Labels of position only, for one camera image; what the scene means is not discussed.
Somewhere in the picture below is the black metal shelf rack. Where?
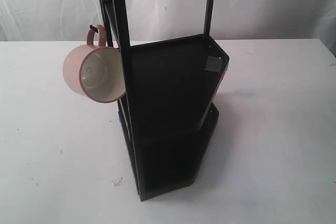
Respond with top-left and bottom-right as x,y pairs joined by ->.
99,0 -> 229,201

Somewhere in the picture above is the grey square sticker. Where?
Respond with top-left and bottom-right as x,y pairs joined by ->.
205,56 -> 223,72

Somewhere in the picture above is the pink ceramic mug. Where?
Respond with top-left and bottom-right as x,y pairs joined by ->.
62,25 -> 126,103

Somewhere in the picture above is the black rack hook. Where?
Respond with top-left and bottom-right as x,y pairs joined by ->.
89,25 -> 98,33

